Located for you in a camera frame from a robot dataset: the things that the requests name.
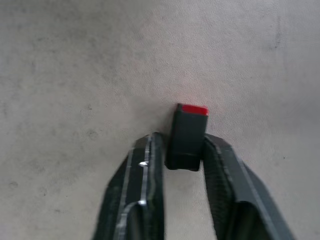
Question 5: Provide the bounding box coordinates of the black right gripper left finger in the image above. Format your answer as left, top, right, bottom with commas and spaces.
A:
91, 131, 167, 240

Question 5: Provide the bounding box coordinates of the black block with red top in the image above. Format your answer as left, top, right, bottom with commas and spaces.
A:
164, 103, 209, 172

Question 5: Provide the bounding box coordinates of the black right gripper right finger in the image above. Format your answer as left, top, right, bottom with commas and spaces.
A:
199, 133, 298, 240

